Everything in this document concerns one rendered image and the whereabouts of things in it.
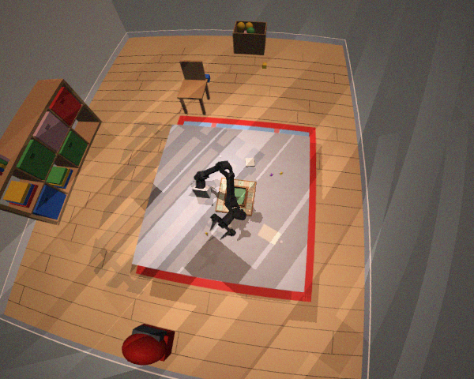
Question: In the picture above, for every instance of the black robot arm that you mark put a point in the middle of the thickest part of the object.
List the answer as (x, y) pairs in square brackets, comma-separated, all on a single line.
[(230, 200)]

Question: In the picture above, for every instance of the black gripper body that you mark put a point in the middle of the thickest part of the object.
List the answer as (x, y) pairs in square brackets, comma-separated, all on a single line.
[(224, 222)]

